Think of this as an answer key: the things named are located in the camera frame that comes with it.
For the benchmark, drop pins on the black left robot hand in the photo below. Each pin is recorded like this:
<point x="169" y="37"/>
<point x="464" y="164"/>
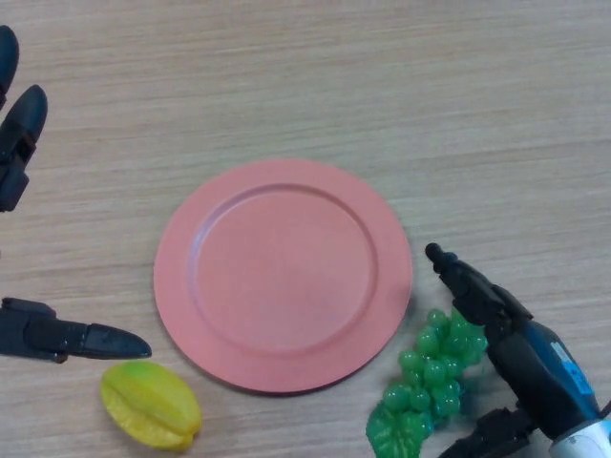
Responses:
<point x="19" y="143"/>

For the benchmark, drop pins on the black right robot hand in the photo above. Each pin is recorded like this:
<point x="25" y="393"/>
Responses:
<point x="534" y="367"/>

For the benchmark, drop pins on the green grapes bunch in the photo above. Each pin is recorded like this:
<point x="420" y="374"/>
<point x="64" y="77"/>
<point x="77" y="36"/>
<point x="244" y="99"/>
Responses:
<point x="429" y="377"/>

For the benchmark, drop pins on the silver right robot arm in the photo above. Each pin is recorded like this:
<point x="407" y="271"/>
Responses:
<point x="582" y="443"/>

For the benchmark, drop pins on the pink round plate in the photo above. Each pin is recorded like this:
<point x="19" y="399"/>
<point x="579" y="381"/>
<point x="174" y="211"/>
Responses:
<point x="284" y="276"/>

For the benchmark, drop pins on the yellow green starfruit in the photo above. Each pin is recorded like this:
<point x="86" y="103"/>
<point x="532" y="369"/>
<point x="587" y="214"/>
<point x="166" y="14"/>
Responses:
<point x="150" y="405"/>

